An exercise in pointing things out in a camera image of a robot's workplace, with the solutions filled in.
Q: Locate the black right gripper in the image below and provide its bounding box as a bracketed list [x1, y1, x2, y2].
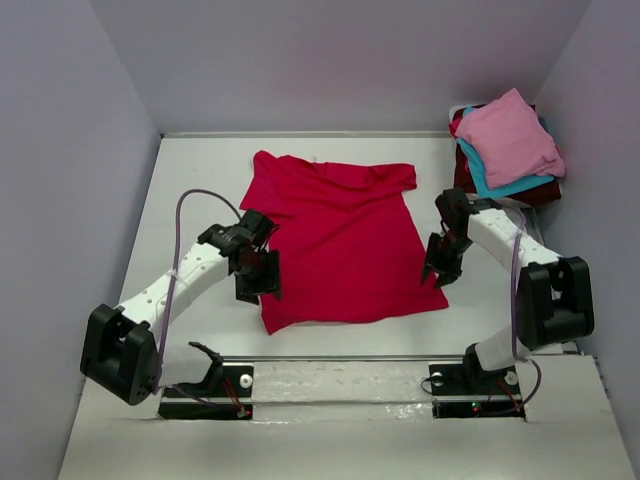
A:
[421, 231, 474, 290]

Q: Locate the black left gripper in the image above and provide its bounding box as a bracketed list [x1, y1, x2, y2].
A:
[233, 248, 282, 305]

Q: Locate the red t shirt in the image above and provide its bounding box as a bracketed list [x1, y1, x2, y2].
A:
[241, 151, 449, 334]
[448, 105, 481, 140]

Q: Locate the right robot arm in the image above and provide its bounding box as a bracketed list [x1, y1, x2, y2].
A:
[422, 188, 595, 392]

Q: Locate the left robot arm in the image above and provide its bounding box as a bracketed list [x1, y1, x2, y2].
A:
[80, 209, 281, 406]

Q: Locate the teal folded t shirt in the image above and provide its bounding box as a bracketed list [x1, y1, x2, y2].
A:
[450, 99, 566, 207]

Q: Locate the dark maroon folded t shirt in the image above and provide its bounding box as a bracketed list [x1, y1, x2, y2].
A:
[452, 103, 561, 207]

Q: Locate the red folded t shirt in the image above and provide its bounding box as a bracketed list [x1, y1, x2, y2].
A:
[448, 105, 481, 140]

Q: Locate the pink folded t shirt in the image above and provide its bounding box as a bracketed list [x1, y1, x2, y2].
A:
[457, 88, 566, 194]

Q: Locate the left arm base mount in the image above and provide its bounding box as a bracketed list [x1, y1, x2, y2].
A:
[157, 341, 254, 421]

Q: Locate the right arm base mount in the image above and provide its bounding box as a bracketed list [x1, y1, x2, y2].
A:
[420, 363, 526, 419]

